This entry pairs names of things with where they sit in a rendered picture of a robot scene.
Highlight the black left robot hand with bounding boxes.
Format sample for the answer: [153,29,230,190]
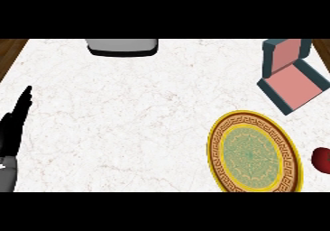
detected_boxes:
[0,85,34,164]

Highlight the ornate yellow green plate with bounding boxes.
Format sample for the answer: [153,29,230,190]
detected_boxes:
[206,109,305,193]

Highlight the open teal pink box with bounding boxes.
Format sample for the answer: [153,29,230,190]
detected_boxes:
[255,39,330,116]

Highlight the red tomato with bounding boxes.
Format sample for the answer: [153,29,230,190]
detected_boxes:
[309,146,330,176]

